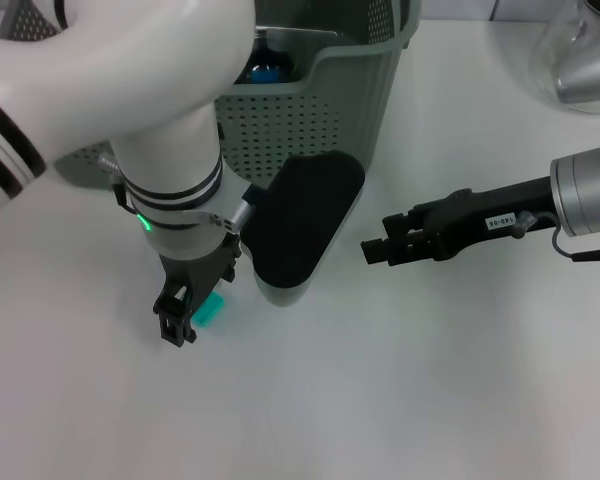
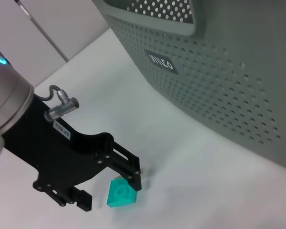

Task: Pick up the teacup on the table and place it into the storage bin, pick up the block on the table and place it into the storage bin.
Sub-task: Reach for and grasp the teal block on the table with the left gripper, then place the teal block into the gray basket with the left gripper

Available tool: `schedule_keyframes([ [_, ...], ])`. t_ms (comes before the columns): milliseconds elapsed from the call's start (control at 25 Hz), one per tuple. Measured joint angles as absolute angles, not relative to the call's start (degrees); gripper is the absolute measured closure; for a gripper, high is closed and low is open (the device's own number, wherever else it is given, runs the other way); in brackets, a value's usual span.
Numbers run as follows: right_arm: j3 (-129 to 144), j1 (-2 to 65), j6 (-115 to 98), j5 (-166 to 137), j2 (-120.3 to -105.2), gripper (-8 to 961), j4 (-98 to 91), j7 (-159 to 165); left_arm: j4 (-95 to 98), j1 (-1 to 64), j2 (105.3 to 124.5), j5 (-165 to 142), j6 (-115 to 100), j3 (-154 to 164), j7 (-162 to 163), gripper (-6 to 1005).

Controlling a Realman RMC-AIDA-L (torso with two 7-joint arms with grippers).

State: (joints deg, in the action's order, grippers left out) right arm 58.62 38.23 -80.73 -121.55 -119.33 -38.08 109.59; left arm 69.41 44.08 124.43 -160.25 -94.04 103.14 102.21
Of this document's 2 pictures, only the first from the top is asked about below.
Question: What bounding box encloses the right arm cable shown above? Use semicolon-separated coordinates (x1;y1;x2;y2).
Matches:
512;212;600;262

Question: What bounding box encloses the clear glass pitcher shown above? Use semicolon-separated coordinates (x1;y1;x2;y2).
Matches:
529;0;600;117

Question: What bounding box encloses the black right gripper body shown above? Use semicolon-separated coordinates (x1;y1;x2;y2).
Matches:
382;177;556;267

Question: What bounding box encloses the glass teacup black holder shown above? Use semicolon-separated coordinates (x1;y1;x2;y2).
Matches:
234;27;301;84

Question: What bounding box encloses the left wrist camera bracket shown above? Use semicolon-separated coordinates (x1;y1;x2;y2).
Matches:
139;197;255;234

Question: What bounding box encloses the grey perforated storage bin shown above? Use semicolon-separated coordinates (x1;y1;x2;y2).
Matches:
0;0;424;190

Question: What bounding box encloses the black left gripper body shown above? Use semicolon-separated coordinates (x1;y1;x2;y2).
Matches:
155;234;244;326

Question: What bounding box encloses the teal plate brick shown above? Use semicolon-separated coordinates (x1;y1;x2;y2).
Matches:
192;293;226;331

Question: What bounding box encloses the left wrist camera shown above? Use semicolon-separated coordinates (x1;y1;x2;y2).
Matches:
240;152;366;307

